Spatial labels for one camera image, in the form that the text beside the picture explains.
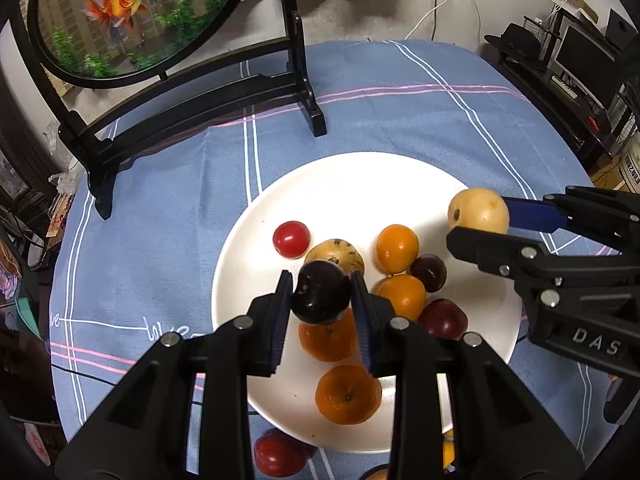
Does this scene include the computer monitor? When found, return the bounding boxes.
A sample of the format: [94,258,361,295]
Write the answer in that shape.
[549,22,626,111]

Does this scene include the speckled yellow passion fruit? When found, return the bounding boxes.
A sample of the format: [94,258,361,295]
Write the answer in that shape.
[304,239,365,281]

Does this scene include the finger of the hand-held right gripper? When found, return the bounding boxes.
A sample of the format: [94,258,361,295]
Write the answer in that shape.
[502,185,640,252]
[446,226,640,307]

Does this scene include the red cherry tomato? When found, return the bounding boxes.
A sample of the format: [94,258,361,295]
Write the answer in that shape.
[272,220,311,259]

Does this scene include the yellow potato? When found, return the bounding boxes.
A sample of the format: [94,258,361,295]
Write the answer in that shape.
[447,187,511,235]

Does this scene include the black speaker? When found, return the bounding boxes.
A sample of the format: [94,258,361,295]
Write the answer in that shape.
[605,9,638,51]

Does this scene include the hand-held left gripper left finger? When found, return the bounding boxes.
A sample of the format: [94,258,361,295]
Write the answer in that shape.
[60,270,296,480]

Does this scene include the black hat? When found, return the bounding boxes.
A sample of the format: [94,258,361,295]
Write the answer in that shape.
[484,22,548,72]

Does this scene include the white power cable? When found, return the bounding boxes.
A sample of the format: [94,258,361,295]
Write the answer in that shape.
[405,0,458,41]

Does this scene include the white bucket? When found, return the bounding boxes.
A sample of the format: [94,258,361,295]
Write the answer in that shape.
[620,137,640,191]

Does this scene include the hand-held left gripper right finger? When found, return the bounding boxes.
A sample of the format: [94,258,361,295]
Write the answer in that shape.
[350,271,586,480]

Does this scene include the goldfish screen in black frame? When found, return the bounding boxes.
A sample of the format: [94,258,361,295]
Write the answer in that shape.
[0,0,328,221]

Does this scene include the orange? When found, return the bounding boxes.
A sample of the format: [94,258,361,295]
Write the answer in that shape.
[315,365,383,425]
[375,224,420,275]
[376,274,427,322]
[298,310,358,363]

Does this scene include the black desk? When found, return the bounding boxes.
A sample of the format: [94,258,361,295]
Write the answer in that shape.
[484,35,640,171]

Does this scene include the white round plate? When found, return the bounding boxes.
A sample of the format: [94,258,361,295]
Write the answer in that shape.
[211,151,523,456]

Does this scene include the dark purple plum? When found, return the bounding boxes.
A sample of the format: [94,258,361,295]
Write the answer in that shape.
[409,254,448,293]
[291,259,352,325]

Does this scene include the blue plaid tablecloth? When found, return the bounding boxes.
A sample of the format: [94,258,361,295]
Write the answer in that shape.
[49,39,616,480]

